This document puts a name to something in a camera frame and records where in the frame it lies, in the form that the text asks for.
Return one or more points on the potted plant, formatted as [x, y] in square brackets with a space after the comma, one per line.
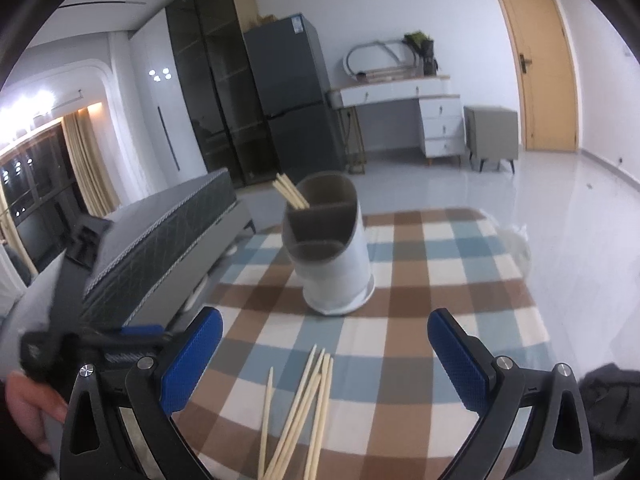
[427, 55]

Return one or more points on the white dressing table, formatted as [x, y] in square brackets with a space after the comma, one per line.
[440, 125]

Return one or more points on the grey cloth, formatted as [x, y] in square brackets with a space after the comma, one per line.
[35, 320]

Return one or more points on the dark grey refrigerator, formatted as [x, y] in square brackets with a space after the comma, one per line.
[295, 85]

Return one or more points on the oval mirror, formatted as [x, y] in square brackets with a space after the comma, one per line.
[385, 67]

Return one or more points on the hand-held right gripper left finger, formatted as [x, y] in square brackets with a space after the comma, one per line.
[192, 360]

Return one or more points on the person's left hand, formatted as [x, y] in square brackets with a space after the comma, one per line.
[30, 405]

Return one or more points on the grey white chopstick holder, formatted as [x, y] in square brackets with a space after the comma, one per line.
[335, 280]

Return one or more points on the beige curtain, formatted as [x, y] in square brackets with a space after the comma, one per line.
[92, 170]

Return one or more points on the dark glass wardrobe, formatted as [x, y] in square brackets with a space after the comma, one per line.
[210, 85]

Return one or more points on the grey nightstand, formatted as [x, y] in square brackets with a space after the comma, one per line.
[490, 132]

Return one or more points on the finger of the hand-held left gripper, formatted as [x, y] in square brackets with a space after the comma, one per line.
[142, 330]

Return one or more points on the white wardrobe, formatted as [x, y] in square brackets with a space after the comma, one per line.
[155, 125]

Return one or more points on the person's left forearm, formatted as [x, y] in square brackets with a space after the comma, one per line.
[15, 460]

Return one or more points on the cardboard box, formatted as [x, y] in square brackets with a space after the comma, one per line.
[267, 20]

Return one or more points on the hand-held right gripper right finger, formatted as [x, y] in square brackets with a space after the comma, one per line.
[457, 360]

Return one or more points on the dark cloth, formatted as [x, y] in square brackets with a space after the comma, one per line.
[615, 400]

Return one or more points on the bundle of wooden chopsticks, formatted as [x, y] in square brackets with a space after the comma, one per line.
[295, 196]
[320, 400]

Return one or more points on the grey quilted mattress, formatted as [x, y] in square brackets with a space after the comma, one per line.
[165, 230]

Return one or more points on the grey bed frame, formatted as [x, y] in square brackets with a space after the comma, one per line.
[210, 250]

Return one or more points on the dark window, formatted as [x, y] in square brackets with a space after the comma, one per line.
[40, 185]

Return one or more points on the wooden door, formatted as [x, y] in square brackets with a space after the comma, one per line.
[545, 60]

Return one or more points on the checked tablecloth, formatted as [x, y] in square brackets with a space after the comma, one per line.
[400, 285]

